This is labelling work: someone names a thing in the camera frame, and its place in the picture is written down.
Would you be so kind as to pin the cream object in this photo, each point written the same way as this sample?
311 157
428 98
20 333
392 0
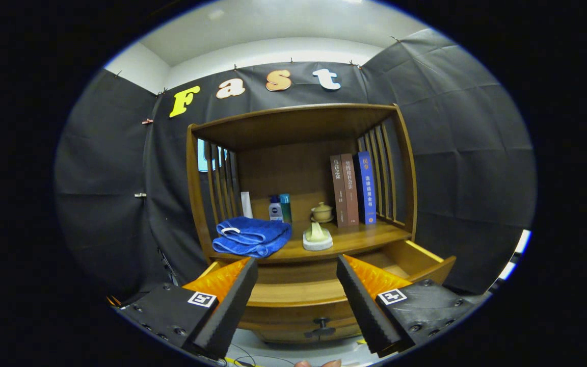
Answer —
317 238

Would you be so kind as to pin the wooden cabinet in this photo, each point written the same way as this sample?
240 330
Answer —
288 168

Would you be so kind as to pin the wooden drawer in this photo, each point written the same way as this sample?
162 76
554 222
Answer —
293 312

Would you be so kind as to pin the blue book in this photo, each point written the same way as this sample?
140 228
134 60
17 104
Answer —
366 188

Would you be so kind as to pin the blue folded towel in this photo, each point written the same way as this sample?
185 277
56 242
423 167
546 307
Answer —
252 237

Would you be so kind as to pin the beige lidded cup with saucer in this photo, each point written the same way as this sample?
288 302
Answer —
322 213

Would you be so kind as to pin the white panel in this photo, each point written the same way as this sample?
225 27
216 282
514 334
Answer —
515 257

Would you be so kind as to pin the white bottle with blue cap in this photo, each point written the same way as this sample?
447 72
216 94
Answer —
275 211

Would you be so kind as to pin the white tube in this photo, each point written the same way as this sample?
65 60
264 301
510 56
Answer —
246 205

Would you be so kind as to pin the black backdrop cloth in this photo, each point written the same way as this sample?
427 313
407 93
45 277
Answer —
451 153

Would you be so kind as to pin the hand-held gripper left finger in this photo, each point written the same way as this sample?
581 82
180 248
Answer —
232 306

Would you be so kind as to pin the wooden countertop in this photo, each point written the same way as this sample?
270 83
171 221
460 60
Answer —
359 237

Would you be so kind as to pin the dark brown book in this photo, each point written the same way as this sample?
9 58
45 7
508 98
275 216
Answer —
339 193

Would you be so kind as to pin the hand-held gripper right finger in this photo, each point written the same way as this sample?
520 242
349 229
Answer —
362 306

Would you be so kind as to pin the teal bottle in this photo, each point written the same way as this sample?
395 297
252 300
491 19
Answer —
286 208

